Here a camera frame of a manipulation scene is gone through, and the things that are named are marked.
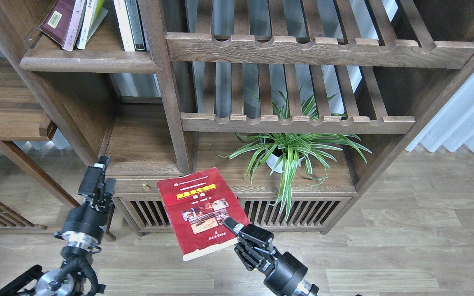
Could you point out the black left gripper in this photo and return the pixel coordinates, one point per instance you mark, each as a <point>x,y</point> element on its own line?
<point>96,189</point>

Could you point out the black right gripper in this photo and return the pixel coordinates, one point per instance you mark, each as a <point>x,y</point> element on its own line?
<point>254,247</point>

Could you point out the red book with photos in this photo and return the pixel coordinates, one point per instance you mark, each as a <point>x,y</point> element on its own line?
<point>197,205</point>

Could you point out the maroon book white characters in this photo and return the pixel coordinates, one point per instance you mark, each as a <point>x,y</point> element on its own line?
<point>63,22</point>

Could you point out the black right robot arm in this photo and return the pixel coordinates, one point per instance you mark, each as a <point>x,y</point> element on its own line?
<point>284,274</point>

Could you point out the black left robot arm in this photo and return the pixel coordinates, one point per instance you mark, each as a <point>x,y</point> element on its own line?
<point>83,230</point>

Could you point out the brass drawer knob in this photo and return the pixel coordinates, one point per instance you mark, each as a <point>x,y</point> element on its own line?
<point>145,187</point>

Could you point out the white plant pot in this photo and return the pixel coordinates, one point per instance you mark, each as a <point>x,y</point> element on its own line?
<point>278,161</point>

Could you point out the wooden side table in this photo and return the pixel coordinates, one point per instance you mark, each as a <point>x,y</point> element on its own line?
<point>23,119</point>

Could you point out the green spider plant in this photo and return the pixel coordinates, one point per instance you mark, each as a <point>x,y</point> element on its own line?
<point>308,144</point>

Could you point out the dark wooden bookshelf cabinet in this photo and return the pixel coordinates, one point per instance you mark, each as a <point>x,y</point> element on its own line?
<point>291,66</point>

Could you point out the white green leaning book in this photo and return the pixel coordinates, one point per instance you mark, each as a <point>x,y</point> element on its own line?
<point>94,14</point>

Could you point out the white upright book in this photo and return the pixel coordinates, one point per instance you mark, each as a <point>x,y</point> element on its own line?
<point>124,25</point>

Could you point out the dark green upright book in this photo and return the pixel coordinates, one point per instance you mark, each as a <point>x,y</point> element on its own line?
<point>136,28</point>

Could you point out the white pleated curtain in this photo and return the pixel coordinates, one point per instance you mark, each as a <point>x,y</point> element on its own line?
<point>453,125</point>

